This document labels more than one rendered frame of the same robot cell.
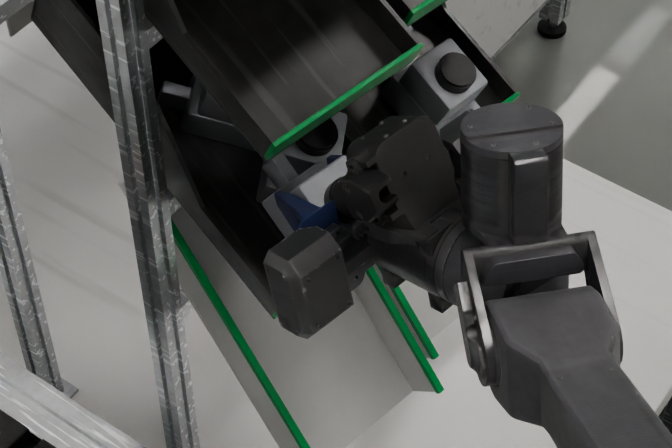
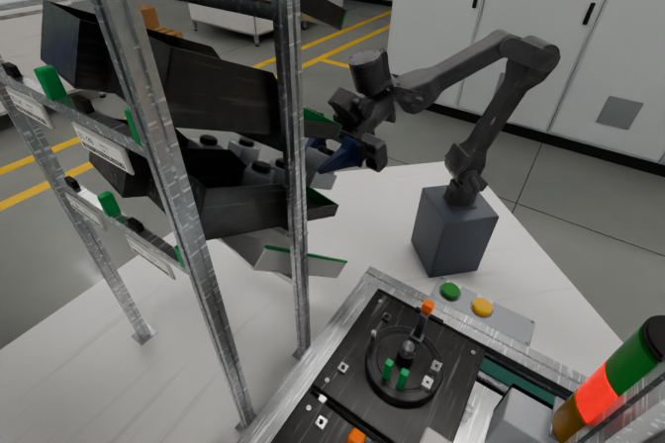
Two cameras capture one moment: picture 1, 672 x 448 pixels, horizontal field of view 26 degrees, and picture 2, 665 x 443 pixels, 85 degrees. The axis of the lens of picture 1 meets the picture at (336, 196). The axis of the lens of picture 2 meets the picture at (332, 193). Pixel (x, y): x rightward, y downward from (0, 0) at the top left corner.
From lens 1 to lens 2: 91 cm
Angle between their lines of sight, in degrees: 64
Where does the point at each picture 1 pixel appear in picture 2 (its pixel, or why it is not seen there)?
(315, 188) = (324, 153)
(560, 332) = (423, 74)
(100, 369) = not seen: hidden behind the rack
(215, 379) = (251, 347)
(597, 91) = (25, 319)
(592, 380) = (444, 64)
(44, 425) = (301, 387)
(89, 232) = (143, 419)
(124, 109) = (298, 181)
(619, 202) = not seen: hidden behind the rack
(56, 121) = not seen: outside the picture
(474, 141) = (373, 59)
